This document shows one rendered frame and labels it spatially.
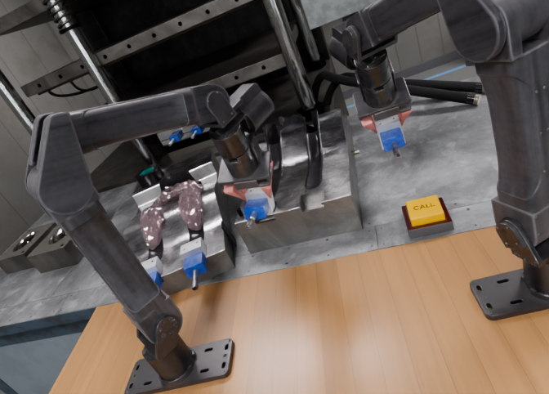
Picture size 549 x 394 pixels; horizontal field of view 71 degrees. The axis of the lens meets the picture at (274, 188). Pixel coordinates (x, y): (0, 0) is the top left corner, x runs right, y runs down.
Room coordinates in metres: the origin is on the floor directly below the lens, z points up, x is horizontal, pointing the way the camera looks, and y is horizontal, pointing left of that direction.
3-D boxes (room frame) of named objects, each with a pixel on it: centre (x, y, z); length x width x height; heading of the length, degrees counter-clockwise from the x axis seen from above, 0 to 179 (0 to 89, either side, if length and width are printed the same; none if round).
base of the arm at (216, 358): (0.50, 0.28, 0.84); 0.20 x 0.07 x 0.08; 76
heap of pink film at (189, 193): (0.96, 0.27, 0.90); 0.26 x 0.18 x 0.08; 178
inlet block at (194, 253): (0.69, 0.22, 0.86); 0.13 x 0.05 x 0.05; 178
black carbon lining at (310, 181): (0.91, -0.08, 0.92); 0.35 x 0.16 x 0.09; 161
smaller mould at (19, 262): (1.26, 0.85, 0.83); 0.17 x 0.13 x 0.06; 161
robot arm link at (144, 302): (0.51, 0.26, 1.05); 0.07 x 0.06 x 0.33; 32
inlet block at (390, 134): (0.70, -0.26, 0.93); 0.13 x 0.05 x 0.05; 161
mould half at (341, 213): (0.92, -0.09, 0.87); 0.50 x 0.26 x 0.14; 161
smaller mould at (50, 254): (1.17, 0.67, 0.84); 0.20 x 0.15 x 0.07; 161
